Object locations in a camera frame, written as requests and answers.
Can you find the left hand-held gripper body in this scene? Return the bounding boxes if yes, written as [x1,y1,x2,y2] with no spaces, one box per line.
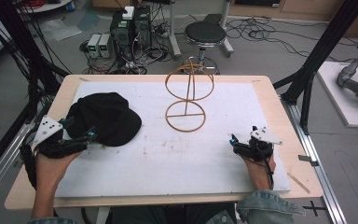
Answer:
[32,115,90,160]

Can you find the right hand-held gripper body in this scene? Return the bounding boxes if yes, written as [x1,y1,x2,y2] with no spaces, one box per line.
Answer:
[232,126,283,163]

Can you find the black hat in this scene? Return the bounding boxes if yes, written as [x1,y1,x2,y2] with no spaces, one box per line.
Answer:
[64,91,144,147]

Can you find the person's right hand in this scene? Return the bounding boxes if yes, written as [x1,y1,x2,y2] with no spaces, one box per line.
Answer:
[241,155,277,191]

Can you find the person's left hand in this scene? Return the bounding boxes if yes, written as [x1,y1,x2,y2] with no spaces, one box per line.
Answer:
[34,151,82,189]

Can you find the wooden table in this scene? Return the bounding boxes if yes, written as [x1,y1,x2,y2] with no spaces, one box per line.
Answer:
[4,73,324,212]

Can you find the thin wooden stick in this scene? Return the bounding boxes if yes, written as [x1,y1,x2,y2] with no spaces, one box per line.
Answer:
[286,172,311,195]

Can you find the person's right denim sleeve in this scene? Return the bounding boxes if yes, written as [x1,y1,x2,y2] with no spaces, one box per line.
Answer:
[235,189,308,224]

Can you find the person's denim sleeve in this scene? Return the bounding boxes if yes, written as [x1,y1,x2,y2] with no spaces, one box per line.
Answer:
[235,189,308,224]
[27,217,79,224]

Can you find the white table mat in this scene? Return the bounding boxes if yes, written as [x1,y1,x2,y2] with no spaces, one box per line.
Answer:
[55,80,292,199]

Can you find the grey power supply unit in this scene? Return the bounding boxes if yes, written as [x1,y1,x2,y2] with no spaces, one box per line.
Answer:
[86,33,103,59]
[98,33,114,59]

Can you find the white platform board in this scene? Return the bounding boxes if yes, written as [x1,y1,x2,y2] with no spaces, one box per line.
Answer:
[316,61,358,130]

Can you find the person's left denim sleeve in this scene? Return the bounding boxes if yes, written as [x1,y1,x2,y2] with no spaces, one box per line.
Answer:
[27,217,79,224]

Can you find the clear plastic sheet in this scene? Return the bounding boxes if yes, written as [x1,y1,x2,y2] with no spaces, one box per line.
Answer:
[39,18,83,42]

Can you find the person's dark trousers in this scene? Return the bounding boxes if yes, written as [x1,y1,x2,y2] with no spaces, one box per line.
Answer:
[105,203,238,224]

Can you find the white stand leg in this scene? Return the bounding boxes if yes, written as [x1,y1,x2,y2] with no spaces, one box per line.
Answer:
[167,0,183,61]
[219,0,235,59]

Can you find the black computer tower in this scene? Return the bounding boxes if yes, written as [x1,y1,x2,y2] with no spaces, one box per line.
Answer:
[109,10,135,63]
[132,5,153,49]

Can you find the black round stool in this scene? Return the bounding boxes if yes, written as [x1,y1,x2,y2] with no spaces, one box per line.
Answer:
[182,21,228,75]

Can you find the white round table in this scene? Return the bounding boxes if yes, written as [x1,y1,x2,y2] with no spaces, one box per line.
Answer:
[16,0,73,14]

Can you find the white box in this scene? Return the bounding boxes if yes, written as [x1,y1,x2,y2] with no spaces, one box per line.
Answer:
[122,6,135,21]

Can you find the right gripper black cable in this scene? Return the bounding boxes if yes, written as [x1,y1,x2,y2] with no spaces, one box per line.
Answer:
[254,145,276,190]

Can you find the metal bracket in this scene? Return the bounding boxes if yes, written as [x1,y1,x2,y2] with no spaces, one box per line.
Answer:
[297,154,320,168]

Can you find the golden wire hat stand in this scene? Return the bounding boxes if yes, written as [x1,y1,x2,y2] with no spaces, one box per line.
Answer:
[164,60,215,133]

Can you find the aluminium rail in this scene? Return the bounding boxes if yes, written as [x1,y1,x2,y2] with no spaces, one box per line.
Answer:
[0,122,34,208]
[282,96,349,224]

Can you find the black frame strut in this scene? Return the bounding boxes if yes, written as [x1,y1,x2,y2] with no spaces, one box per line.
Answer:
[272,0,358,135]
[0,0,71,116]

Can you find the tangle of floor cables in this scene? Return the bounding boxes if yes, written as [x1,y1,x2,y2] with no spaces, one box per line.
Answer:
[78,6,176,76]

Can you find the black cables on floor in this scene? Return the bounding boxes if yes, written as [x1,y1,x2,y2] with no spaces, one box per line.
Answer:
[225,15,358,64]

